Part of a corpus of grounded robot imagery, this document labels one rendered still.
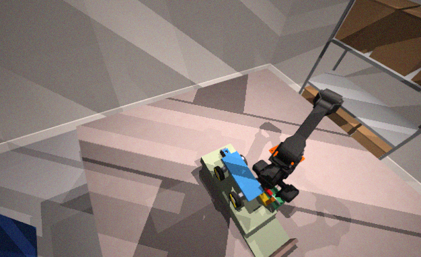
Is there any yellow block with orange post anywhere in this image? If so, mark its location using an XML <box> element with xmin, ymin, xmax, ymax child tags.
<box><xmin>259</xmin><ymin>192</ymin><xmax>275</xmax><ymax>206</ymax></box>

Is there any green tray floor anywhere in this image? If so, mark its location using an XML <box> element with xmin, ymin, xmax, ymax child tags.
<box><xmin>264</xmin><ymin>189</ymin><xmax>284</xmax><ymax>209</ymax></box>

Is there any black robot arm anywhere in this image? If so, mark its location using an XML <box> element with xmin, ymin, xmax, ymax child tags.
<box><xmin>258</xmin><ymin>88</ymin><xmax>344</xmax><ymax>189</ymax></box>

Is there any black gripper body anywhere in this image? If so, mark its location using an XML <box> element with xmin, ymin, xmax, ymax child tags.
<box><xmin>252</xmin><ymin>159</ymin><xmax>299</xmax><ymax>203</ymax></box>

